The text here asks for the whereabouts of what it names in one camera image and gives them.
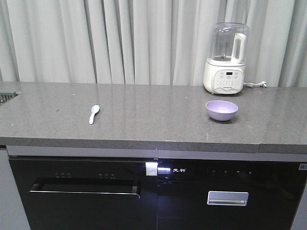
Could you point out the light blue plastic spoon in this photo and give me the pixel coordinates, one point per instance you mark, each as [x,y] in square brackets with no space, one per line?
[94,110]

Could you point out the purple plastic bowl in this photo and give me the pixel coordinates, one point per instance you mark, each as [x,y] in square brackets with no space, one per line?
[221,110]

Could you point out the grey-white pleated curtain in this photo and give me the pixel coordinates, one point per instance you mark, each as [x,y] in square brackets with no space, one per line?
[163,42]

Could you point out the white blender with clear jar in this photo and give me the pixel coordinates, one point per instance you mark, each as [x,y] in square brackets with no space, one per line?
[225,67]

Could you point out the green dish rack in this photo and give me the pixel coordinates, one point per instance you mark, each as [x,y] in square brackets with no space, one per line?
[6,95]

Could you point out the black dishwasher with pull handle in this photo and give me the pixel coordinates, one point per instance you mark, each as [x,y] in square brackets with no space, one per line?
[87,193]

